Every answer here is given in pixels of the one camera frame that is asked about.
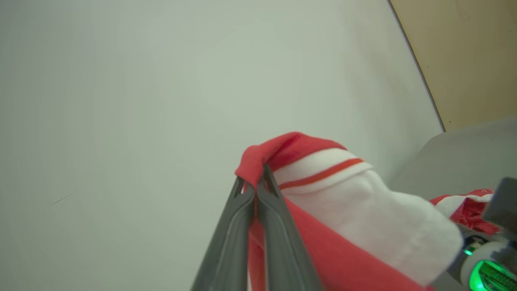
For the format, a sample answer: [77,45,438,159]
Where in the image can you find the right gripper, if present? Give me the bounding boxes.
[460,177,517,291]

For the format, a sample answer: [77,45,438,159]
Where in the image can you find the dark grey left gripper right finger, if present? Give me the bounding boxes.
[257,164,324,291]

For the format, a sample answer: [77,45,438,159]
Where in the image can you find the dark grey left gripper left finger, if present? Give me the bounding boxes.
[190,178,256,291]

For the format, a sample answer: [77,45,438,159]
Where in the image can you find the red and white garment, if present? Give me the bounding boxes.
[234,131,501,291]

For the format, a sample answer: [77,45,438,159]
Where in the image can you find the grey fabric sofa seat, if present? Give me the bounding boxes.
[388,116,517,202]

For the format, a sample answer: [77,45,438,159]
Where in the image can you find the beige wooden panel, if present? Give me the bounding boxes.
[389,0,517,132]

